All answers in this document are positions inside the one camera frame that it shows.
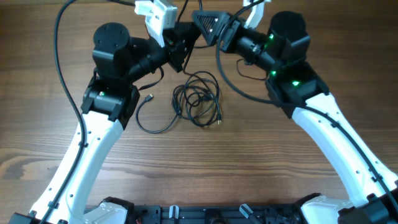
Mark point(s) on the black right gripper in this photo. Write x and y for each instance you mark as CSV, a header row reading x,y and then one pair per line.
x,y
228,47

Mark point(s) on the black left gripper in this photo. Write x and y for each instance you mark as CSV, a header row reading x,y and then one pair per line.
x,y
183,32

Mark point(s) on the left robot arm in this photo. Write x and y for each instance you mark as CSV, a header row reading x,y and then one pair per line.
x,y
109,101

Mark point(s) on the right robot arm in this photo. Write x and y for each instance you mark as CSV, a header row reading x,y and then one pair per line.
x,y
295,87

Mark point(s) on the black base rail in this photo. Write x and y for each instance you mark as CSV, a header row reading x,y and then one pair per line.
x,y
267,214

